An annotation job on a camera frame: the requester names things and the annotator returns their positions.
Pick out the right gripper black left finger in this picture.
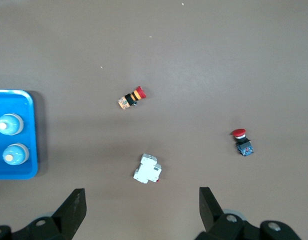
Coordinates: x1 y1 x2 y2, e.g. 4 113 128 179
0 188 87 240

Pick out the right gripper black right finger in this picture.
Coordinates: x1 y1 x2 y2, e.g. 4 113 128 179
193 186 303 240

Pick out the blue bell tan button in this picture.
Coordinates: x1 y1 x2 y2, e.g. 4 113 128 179
2 142 30 166

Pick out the blue bell white button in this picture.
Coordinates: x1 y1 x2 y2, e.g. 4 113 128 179
0 113 25 136

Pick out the blue plastic tray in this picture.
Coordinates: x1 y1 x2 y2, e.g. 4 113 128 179
0 89 39 180

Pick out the red mushroom pushbutton blue base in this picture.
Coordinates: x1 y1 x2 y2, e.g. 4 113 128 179
230 128 255 158

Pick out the white circuit breaker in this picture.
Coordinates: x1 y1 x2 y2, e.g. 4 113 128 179
132 153 163 185

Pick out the red emergency stop orange base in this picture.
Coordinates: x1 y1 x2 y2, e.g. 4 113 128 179
117 85 147 110

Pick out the brown table mat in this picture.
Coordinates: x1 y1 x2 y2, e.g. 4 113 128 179
0 0 308 240

